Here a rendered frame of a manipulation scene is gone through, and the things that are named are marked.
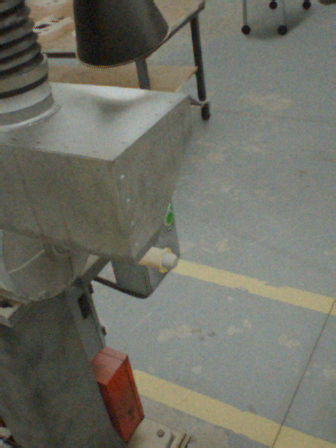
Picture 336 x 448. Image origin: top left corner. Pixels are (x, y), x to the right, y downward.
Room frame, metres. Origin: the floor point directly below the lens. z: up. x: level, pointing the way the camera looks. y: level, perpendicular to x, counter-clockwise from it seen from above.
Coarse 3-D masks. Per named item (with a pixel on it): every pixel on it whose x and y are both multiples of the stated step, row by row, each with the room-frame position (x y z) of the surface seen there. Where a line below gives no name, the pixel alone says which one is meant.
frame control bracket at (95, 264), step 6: (90, 258) 0.95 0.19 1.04; (96, 258) 0.95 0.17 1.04; (102, 258) 0.96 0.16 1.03; (90, 264) 0.93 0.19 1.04; (96, 264) 0.94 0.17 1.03; (102, 264) 0.95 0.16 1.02; (84, 270) 0.91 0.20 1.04; (90, 270) 0.92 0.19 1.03; (96, 270) 0.93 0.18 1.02; (78, 276) 0.90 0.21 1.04; (84, 276) 0.90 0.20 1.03; (90, 276) 0.91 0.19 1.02; (78, 282) 0.90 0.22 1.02; (84, 282) 0.89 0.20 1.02; (90, 282) 0.91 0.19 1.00; (84, 288) 0.89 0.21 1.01
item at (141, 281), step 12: (168, 228) 1.01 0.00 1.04; (168, 240) 1.00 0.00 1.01; (120, 264) 0.95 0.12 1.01; (96, 276) 1.00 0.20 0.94; (120, 276) 0.96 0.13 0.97; (132, 276) 0.94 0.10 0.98; (144, 276) 0.92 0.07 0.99; (156, 276) 0.94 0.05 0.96; (120, 288) 0.98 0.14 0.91; (132, 288) 0.94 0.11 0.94; (144, 288) 0.92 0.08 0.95; (156, 288) 0.94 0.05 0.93
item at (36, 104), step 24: (0, 0) 0.62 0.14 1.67; (24, 0) 0.64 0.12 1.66; (0, 24) 0.61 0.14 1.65; (24, 24) 0.64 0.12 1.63; (0, 48) 0.61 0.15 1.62; (24, 48) 0.62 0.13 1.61; (0, 72) 0.60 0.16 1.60; (24, 72) 0.61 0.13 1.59; (0, 96) 0.60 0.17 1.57; (24, 96) 0.61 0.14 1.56; (48, 96) 0.64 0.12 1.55; (0, 120) 0.61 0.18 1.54; (24, 120) 0.61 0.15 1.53
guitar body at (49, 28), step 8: (48, 16) 3.79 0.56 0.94; (40, 24) 3.60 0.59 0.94; (48, 24) 3.57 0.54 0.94; (56, 24) 3.53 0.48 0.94; (64, 24) 3.49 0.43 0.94; (72, 24) 3.52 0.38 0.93; (40, 32) 3.41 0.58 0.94; (48, 32) 3.37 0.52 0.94; (56, 32) 3.39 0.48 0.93; (40, 40) 3.34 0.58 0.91; (48, 40) 3.35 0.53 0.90
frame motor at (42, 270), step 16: (0, 240) 0.69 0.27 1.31; (16, 240) 0.70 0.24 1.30; (32, 240) 0.71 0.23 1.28; (0, 256) 0.68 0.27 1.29; (16, 256) 0.69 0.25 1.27; (32, 256) 0.71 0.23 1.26; (48, 256) 0.73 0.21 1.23; (64, 256) 0.74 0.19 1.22; (80, 256) 0.79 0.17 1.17; (0, 272) 0.68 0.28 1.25; (16, 272) 0.68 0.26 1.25; (32, 272) 0.70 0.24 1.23; (48, 272) 0.72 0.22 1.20; (64, 272) 0.75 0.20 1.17; (80, 272) 0.80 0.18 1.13; (0, 288) 0.79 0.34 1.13; (16, 288) 0.68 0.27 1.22; (32, 288) 0.70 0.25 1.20; (48, 288) 0.72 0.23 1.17; (64, 288) 0.76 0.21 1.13
